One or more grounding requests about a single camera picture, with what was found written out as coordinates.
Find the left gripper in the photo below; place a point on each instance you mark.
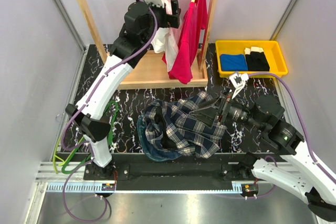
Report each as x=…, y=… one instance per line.
x=171, y=20

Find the white pink garment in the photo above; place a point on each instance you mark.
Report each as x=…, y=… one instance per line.
x=166, y=40

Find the magenta pink shirt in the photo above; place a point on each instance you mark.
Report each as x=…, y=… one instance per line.
x=195, y=20

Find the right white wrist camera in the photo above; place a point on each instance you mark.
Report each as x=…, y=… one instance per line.
x=237, y=82

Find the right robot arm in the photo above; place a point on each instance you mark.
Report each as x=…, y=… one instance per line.
x=313, y=187

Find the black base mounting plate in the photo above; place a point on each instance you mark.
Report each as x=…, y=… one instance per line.
x=190, y=171

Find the folded blue cloth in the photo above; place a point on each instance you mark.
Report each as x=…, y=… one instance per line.
x=233, y=62

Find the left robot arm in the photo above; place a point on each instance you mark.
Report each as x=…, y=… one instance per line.
x=141, y=22

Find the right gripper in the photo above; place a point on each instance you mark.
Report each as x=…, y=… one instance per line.
x=207, y=114

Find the dark green hanger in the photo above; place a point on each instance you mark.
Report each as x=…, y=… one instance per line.
x=112, y=105

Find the folded black cloth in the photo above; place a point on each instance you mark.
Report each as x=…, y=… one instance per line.
x=256, y=59

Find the yellow plastic tray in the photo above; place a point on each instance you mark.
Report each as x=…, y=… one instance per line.
x=271, y=49

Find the lime green hanger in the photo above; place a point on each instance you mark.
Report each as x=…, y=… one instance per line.
x=55, y=157

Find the blue denim skirt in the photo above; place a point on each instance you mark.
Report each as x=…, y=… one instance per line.
x=151, y=152

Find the navy plaid skirt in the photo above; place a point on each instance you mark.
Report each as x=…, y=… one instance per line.
x=169, y=127

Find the wooden clothes rack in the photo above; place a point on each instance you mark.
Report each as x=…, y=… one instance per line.
x=150, y=73

